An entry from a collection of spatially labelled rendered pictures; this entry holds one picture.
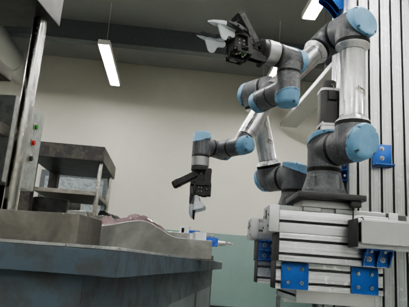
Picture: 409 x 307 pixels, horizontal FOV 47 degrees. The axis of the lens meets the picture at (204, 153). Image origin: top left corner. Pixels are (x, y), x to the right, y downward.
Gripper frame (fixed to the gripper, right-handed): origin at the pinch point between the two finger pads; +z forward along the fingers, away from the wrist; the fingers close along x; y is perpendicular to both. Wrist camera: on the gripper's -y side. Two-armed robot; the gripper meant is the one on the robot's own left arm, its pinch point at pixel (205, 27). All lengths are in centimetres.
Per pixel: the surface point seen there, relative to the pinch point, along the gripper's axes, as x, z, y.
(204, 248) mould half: 24, -12, 60
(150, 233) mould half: 28, 4, 56
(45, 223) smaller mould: 1, 38, 61
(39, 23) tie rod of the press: 88, 38, -44
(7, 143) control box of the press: 110, 42, 6
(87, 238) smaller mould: 3, 28, 63
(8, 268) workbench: -35, 47, 74
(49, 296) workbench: -36, 41, 78
